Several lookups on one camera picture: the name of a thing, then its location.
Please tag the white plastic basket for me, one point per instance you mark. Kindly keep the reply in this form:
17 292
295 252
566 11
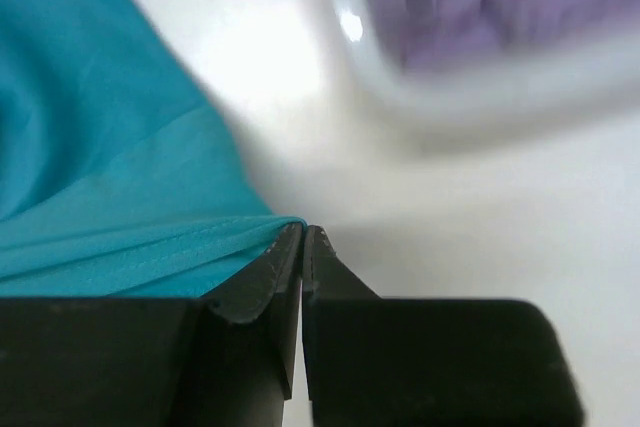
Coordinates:
514 98

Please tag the teal t shirt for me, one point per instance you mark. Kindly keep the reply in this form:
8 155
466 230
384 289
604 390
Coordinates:
118 178

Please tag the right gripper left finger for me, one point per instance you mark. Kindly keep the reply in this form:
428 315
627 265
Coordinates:
224 359

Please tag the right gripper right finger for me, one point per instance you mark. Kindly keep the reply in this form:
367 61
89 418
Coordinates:
378 361

